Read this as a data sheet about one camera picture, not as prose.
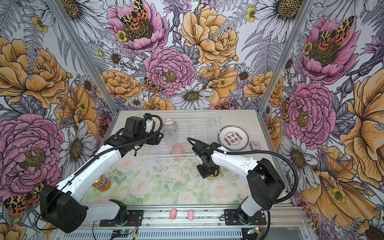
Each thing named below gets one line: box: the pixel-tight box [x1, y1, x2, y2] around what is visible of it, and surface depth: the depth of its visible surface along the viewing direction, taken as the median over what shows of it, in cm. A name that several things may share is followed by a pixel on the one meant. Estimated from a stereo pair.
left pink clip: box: [169, 207, 178, 220], surface depth 76 cm
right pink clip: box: [187, 209, 195, 221], surface depth 76 cm
